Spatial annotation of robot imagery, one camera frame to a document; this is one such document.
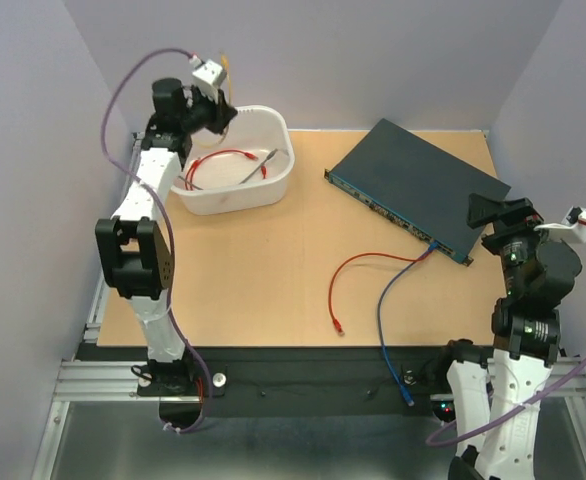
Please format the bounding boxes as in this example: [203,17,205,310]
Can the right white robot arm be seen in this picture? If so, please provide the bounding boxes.
[433,194,586,479]

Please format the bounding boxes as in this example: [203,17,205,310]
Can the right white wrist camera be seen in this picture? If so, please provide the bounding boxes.
[534,206,586,244]

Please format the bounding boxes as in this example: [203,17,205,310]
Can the blue patch cable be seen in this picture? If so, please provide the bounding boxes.
[377,242,439,406]

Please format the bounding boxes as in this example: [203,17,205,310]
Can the aluminium frame rail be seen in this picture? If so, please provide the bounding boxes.
[30,132,149,480]

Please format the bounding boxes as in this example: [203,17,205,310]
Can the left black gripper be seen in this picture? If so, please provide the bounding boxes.
[181,84,238,136]

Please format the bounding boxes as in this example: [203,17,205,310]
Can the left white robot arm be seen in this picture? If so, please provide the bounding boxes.
[95,78,237,395]

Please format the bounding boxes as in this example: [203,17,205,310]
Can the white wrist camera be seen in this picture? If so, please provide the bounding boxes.
[192,60,227,103]
[534,206,586,244]

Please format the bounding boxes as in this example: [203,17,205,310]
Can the white plastic tub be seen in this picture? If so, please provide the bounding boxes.
[171,105,295,215]

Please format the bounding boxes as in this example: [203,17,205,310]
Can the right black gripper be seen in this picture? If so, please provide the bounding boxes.
[467,190,560,296]

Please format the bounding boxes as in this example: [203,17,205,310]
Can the red patch cable pair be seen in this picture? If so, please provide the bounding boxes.
[328,252,429,336]

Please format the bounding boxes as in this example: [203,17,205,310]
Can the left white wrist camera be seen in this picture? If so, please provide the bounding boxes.
[192,60,227,103]

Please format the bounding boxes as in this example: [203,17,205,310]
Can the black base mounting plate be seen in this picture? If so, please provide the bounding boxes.
[107,346,452,427]

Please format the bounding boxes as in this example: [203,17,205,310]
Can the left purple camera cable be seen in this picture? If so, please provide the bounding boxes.
[102,48,212,435]

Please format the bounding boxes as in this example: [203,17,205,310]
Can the dark network switch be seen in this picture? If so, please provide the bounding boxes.
[324,119,511,266]

